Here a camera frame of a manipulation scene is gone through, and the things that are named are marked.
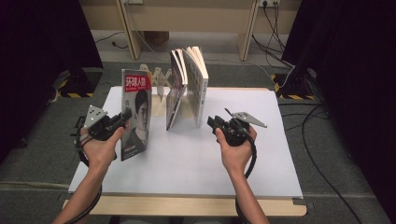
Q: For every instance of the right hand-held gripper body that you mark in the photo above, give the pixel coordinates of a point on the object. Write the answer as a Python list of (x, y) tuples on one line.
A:
[(236, 132)]

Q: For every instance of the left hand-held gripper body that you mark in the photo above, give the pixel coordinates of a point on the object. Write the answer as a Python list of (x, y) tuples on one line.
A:
[(99, 127)]

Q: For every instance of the dark glossy magazine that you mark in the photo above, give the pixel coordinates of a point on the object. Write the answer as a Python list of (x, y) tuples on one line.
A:
[(137, 124)]

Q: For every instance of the expandable wooden book rack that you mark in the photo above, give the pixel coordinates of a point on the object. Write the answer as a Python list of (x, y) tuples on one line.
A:
[(158, 107)]

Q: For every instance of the thick white picture-print book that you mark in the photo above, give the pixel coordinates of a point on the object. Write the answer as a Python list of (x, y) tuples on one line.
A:
[(196, 87)]

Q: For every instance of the purple paperback book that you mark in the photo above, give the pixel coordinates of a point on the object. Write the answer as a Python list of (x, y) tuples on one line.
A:
[(174, 93)]

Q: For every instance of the person's left hand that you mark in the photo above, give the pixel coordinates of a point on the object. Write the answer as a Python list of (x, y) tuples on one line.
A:
[(99, 152)]

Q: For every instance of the person's right hand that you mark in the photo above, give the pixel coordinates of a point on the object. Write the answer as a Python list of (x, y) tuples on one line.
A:
[(238, 158)]

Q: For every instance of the black stand base striped tape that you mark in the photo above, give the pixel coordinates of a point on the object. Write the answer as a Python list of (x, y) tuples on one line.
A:
[(295, 87), (81, 84)]

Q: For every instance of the white board sheet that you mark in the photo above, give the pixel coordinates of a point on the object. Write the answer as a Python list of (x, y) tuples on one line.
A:
[(186, 168)]

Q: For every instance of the black curtain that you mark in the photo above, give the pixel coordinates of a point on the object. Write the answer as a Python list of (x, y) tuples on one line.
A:
[(358, 62), (31, 62)]

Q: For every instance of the beige wooden desk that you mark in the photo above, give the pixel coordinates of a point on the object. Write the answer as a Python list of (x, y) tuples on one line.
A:
[(186, 18)]

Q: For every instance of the white wall socket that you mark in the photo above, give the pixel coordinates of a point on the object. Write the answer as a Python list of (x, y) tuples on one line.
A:
[(270, 3)]

